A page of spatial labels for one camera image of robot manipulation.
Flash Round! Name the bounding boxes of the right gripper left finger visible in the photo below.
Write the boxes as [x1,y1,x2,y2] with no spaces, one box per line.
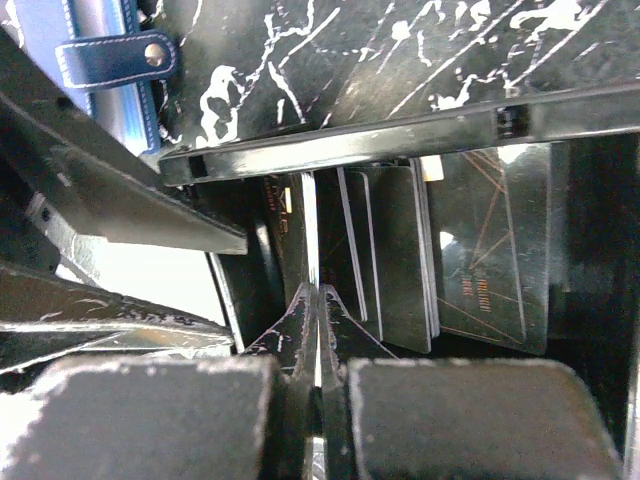
[1,283,318,479]

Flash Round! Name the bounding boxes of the black plastic card box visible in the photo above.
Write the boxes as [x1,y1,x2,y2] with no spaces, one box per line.
[159,85,639,347]

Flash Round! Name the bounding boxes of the blue leather card holder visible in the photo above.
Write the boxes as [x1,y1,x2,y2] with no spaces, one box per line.
[1,0,179,156]

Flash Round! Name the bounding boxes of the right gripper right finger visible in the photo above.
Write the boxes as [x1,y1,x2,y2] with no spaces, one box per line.
[318,285,623,479]

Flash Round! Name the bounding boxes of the black VIP card left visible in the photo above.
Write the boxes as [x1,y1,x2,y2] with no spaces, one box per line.
[263,173,308,304]

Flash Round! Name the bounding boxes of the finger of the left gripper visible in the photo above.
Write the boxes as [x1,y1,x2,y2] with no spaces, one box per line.
[1,33,248,255]

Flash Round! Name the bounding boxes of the black card stack middle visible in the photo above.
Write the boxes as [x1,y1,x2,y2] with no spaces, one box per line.
[338,165,439,354]

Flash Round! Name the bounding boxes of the black card edgewise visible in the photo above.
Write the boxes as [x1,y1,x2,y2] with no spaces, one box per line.
[301,173,321,387]

